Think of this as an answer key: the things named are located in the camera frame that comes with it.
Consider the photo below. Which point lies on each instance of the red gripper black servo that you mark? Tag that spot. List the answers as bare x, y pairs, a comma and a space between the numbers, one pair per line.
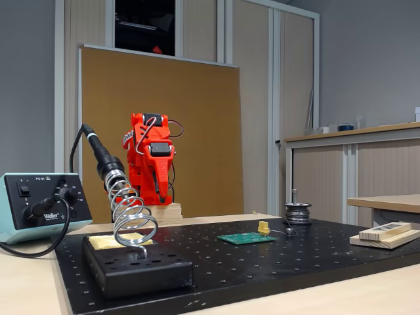
159, 149

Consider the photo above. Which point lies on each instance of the black soldering iron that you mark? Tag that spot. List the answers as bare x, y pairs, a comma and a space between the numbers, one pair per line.
98, 147

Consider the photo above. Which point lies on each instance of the red robot arm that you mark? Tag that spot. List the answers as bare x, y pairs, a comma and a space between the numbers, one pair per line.
138, 170

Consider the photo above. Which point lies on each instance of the green circuit board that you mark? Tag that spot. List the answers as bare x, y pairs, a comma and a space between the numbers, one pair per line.
243, 239

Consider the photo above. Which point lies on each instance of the teal Weller soldering station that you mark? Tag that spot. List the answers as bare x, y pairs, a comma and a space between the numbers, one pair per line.
10, 226

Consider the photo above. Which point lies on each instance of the wooden block with red parts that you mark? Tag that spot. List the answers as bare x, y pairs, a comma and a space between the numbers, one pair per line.
167, 213

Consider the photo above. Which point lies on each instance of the metal spring iron holder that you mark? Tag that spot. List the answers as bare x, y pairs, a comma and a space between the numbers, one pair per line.
115, 169

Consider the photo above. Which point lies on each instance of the yellow cleaning sponge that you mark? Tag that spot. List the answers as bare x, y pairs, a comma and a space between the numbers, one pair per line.
101, 243

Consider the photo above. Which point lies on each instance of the black iron stand base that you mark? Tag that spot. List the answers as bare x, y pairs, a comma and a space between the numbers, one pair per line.
147, 279

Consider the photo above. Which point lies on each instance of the yellow power connector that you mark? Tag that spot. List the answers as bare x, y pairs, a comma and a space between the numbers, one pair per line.
263, 227

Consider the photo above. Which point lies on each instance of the tall beige cabinet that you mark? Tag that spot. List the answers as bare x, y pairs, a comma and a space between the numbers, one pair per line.
256, 98

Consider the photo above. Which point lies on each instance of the black perforated breadboard plate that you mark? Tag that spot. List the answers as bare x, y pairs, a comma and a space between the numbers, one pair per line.
262, 262

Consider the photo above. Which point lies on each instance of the black device red sticker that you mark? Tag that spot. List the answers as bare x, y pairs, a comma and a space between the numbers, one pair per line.
144, 33

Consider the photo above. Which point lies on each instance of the low cabinet wooden top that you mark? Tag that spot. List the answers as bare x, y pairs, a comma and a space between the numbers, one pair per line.
321, 177

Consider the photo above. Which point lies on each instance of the grey leaning strips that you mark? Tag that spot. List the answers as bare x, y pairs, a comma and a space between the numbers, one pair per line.
310, 111

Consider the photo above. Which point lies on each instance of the small white box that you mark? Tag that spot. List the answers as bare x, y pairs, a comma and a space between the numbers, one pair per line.
325, 130

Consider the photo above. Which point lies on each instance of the blue round tin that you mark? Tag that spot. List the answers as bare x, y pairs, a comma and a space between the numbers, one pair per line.
345, 127

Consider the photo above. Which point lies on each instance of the wooden side desk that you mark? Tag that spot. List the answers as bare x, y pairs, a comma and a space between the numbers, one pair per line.
387, 201

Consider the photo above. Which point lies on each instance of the printed Kapla wood plank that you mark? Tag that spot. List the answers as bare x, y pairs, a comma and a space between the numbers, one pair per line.
384, 231

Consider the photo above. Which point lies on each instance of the plain wood plank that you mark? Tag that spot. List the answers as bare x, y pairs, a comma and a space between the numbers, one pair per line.
387, 243

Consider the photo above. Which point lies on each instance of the large white box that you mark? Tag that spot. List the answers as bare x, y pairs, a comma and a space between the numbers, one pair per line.
417, 115

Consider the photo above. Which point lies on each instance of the metal spool post bolt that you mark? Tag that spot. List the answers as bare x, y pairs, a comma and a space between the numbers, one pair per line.
295, 196

